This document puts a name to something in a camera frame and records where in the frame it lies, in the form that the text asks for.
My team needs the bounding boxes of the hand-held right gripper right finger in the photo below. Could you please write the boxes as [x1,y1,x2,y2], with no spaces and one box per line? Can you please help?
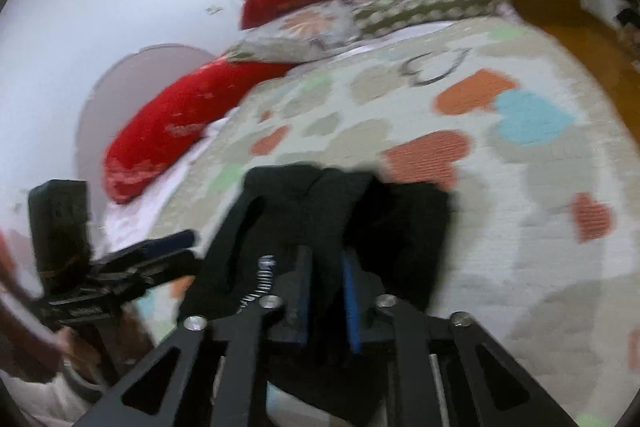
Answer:
[341,250,581,427]

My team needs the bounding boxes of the heart-patterned quilted bed cover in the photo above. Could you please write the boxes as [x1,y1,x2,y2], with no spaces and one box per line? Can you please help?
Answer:
[107,14,640,427]

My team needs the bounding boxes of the person's left hand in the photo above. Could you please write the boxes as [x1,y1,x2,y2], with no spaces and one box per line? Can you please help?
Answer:
[59,314,153,390]

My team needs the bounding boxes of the black pants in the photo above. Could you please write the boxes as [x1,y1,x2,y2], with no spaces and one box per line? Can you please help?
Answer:
[177,164,456,425]

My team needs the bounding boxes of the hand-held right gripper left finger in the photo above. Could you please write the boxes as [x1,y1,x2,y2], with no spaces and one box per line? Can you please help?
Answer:
[75,244,314,427]

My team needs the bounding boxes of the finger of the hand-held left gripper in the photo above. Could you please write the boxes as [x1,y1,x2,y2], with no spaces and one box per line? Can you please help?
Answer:
[97,229,198,264]
[100,251,199,290]

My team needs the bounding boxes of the red pillow with star print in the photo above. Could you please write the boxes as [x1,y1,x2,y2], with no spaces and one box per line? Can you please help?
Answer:
[102,57,296,205]

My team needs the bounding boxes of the pale rounded headboard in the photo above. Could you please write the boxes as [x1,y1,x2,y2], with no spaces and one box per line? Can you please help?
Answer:
[75,44,216,188]

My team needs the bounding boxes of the floral white pillow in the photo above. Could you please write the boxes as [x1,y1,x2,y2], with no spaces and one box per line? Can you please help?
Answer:
[225,2,362,62]

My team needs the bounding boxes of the olive patterned bolster pillow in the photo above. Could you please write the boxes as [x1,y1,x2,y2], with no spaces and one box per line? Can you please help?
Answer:
[352,0,501,38]

